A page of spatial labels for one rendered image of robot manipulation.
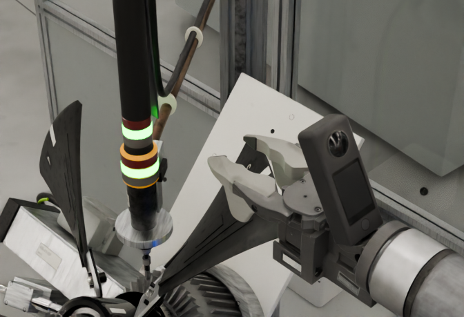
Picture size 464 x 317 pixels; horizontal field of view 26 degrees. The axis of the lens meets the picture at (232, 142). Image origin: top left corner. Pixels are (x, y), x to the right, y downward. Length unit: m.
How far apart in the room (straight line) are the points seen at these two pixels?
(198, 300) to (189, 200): 0.22
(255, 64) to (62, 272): 0.53
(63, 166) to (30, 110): 2.49
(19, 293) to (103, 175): 1.16
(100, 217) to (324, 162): 0.87
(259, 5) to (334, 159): 0.95
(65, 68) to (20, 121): 1.28
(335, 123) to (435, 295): 0.17
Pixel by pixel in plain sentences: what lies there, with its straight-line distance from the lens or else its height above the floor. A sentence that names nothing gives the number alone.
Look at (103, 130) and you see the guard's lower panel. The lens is 2.70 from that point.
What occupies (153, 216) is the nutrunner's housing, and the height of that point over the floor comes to 1.48.
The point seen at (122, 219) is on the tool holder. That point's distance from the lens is 1.24.
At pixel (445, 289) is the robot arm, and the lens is 0.87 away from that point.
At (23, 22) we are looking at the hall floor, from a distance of 4.63.
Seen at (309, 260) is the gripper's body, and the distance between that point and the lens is 0.96.
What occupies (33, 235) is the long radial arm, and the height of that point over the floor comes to 1.12.
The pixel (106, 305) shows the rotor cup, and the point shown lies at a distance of 1.42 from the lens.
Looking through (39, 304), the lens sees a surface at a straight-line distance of 1.67.
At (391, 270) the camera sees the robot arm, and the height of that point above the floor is 1.67.
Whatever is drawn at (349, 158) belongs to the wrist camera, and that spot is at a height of 1.73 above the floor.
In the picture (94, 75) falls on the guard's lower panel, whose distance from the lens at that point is 2.62.
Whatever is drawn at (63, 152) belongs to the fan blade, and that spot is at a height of 1.35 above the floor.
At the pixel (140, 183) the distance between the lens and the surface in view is 1.16.
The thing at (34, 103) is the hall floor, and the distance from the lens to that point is 4.08.
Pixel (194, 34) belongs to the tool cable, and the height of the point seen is 1.56.
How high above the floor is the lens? 2.28
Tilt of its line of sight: 37 degrees down
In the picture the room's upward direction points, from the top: straight up
